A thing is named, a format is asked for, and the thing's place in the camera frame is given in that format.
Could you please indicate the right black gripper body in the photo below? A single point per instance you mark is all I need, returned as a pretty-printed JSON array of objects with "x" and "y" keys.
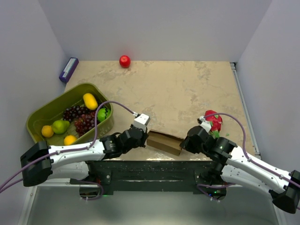
[{"x": 190, "y": 146}]

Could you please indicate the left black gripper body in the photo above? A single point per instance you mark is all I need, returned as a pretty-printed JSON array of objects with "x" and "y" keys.
[{"x": 140, "y": 143}]

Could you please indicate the brown cardboard box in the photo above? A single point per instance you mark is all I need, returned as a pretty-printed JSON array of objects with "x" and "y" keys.
[{"x": 165, "y": 142}]

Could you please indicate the olive green plastic bin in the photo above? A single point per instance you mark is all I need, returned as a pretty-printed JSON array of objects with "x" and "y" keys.
[{"x": 53, "y": 111}]

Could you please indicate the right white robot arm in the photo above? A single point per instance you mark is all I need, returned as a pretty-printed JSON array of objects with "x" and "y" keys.
[{"x": 235, "y": 166}]

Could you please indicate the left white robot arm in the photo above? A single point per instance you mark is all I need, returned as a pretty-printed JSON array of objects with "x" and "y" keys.
[{"x": 43, "y": 162}]

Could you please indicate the purple rectangular box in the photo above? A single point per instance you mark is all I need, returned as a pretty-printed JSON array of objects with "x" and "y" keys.
[{"x": 68, "y": 70}]

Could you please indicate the red dragon fruit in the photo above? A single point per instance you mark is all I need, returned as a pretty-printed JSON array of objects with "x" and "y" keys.
[{"x": 215, "y": 121}]

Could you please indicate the green striped toy fruit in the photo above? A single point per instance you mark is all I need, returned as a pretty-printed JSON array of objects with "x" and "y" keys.
[{"x": 103, "y": 114}]

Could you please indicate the red grape bunch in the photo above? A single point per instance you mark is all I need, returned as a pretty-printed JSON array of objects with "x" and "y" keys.
[{"x": 85, "y": 123}]

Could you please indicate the yellow mango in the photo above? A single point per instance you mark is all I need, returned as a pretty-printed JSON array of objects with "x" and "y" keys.
[{"x": 90, "y": 101}]

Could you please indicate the orange fruit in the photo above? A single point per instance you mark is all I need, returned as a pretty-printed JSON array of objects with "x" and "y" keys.
[
  {"x": 47, "y": 131},
  {"x": 69, "y": 140}
]

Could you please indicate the purple grape bunch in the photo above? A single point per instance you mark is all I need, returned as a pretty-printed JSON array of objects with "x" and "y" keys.
[{"x": 74, "y": 112}]

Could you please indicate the green pear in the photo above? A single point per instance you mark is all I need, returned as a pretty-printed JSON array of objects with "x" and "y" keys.
[{"x": 60, "y": 126}]

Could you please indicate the red apple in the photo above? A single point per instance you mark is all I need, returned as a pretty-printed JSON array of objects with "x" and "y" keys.
[{"x": 125, "y": 61}]

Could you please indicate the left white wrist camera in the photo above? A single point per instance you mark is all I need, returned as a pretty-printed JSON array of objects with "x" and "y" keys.
[{"x": 141, "y": 121}]

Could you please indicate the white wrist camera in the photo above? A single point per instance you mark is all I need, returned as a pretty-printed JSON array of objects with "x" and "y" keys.
[
  {"x": 204, "y": 124},
  {"x": 141, "y": 121}
]

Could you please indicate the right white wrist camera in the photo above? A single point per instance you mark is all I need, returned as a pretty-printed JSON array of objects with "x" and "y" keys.
[{"x": 204, "y": 124}]

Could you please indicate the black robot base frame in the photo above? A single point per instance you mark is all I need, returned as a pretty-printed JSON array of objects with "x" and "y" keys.
[{"x": 150, "y": 176}]

